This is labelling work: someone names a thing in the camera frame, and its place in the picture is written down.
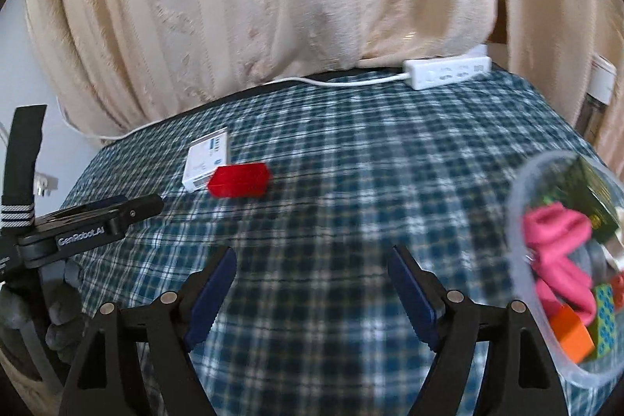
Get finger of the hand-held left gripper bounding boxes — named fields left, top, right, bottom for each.
left=36, top=196, right=128, bottom=223
left=105, top=193, right=165, bottom=234

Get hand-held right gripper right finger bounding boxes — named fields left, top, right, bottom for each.
left=387, top=245, right=569, bottom=416

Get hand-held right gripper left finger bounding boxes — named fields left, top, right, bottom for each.
left=58, top=246, right=238, bottom=416

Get red building block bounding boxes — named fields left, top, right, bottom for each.
left=207, top=163, right=271, bottom=200

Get clear plastic bowl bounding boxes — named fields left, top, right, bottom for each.
left=504, top=150, right=624, bottom=390

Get green building block blue dots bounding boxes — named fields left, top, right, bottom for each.
left=587, top=284, right=617, bottom=358

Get person's left hand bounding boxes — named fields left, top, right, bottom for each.
left=0, top=262, right=91, bottom=363

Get white card box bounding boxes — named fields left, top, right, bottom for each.
left=183, top=127, right=231, bottom=193

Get blue plaid tablecloth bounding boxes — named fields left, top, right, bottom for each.
left=58, top=62, right=624, bottom=416

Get pink foam piece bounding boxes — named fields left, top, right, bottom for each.
left=523, top=204, right=596, bottom=324

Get dark green box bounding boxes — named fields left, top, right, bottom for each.
left=560, top=155, right=622, bottom=246

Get white power strip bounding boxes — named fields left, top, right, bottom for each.
left=402, top=55, right=492, bottom=90

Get wide cream patterned curtain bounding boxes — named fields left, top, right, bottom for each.
left=24, top=0, right=498, bottom=139

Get white tower heater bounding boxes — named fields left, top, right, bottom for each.
left=575, top=55, right=617, bottom=144

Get cream textured curtain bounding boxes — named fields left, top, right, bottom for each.
left=487, top=0, right=624, bottom=163

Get white wall plug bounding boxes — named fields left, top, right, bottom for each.
left=34, top=172, right=59, bottom=197

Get white power cable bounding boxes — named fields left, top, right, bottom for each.
left=56, top=72, right=410, bottom=141

